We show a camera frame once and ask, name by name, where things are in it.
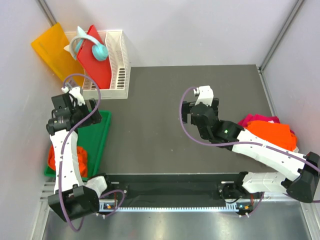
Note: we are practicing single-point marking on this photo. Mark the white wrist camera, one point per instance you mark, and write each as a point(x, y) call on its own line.
point(76, 92)
point(204, 94)

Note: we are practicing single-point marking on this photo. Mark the green plastic tray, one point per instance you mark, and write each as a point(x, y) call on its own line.
point(92, 139)

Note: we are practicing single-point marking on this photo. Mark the folded orange t shirt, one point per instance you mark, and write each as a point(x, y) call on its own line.
point(276, 133)

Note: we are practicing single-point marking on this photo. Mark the orange t shirt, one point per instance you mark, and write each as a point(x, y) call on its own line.
point(276, 133)
point(82, 156)

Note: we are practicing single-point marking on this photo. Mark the white file organizer basket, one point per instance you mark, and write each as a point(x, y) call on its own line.
point(114, 40)

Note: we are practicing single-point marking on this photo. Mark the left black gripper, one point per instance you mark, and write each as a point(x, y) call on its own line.
point(95, 118)

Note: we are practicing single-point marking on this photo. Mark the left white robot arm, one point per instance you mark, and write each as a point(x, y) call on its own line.
point(72, 198)

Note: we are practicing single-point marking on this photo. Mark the teal cat ear headphones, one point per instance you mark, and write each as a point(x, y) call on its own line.
point(99, 50)

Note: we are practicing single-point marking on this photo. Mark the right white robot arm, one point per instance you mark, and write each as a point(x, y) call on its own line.
point(296, 175)

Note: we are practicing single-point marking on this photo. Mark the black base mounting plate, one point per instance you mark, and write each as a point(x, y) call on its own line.
point(176, 190)

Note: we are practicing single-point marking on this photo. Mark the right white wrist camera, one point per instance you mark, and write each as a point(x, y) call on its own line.
point(204, 94)

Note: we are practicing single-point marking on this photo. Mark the yellow folder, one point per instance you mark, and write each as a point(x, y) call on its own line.
point(50, 48)

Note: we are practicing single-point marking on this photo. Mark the red folder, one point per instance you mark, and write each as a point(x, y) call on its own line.
point(99, 71)

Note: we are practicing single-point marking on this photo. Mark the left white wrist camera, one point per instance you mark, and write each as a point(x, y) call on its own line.
point(76, 92)

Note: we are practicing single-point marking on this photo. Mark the white slotted cable duct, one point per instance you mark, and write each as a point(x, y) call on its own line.
point(228, 207)

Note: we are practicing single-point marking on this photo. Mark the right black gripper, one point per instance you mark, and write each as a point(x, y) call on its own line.
point(185, 108)

